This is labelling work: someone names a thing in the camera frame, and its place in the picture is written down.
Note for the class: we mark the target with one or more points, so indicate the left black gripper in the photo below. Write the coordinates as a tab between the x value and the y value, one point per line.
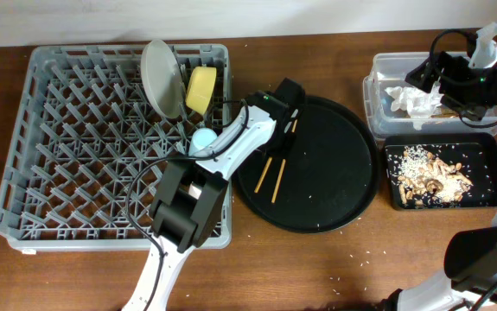
286	144

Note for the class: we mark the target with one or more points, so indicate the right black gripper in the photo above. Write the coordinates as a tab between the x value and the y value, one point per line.
451	91

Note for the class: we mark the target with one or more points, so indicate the wooden chopstick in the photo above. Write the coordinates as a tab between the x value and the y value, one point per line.
281	170
263	174

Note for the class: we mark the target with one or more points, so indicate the white paper napkin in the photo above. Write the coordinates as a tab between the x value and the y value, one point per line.
417	104

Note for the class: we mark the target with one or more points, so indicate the light blue plastic cup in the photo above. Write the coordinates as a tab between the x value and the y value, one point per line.
201	139

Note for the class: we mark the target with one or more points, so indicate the golden brown food scraps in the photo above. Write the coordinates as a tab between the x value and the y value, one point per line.
421	179

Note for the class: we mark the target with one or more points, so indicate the yellow bowl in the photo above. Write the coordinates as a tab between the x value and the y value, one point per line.
200	89

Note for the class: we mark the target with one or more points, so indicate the white ceramic plate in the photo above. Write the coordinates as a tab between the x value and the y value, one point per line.
162	79

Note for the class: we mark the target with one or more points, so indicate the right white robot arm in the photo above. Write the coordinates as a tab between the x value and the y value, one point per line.
469	276

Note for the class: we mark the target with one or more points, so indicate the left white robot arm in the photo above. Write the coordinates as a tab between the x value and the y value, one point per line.
190	195

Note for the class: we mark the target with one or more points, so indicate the black rectangular waste tray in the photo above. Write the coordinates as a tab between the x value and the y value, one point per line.
477	152

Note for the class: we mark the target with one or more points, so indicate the clear plastic waste bin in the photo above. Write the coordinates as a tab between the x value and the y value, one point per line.
390	70

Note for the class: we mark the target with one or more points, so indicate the grey plastic dishwasher rack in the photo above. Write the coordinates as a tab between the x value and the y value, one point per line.
86	142

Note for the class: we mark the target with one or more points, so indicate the round black serving tray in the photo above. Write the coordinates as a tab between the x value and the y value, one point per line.
331	175

